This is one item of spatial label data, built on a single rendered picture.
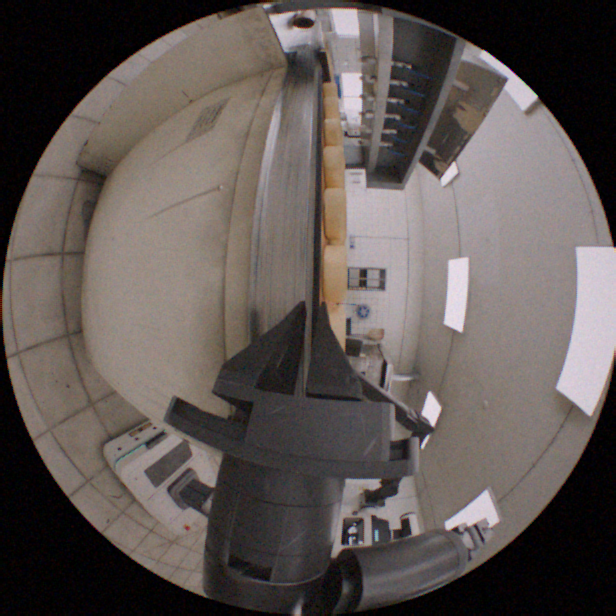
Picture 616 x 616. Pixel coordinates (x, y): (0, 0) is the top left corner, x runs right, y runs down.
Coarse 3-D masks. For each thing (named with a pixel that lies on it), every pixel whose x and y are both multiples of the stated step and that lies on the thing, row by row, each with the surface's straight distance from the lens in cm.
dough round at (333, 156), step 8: (328, 152) 19; (336, 152) 19; (328, 160) 19; (336, 160) 19; (344, 160) 19; (328, 168) 19; (336, 168) 19; (344, 168) 19; (328, 176) 19; (336, 176) 19; (344, 176) 19; (328, 184) 19; (336, 184) 19; (344, 184) 20
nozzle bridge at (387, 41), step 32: (320, 0) 57; (384, 32) 52; (416, 32) 58; (448, 32) 51; (384, 64) 54; (416, 64) 60; (448, 64) 54; (384, 96) 58; (416, 96) 65; (416, 128) 69; (352, 160) 86; (384, 160) 82; (416, 160) 71
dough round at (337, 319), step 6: (330, 312) 15; (336, 312) 15; (342, 312) 15; (330, 318) 14; (336, 318) 14; (342, 318) 14; (336, 324) 14; (342, 324) 14; (336, 330) 14; (342, 330) 14; (336, 336) 14; (342, 336) 14; (342, 342) 14
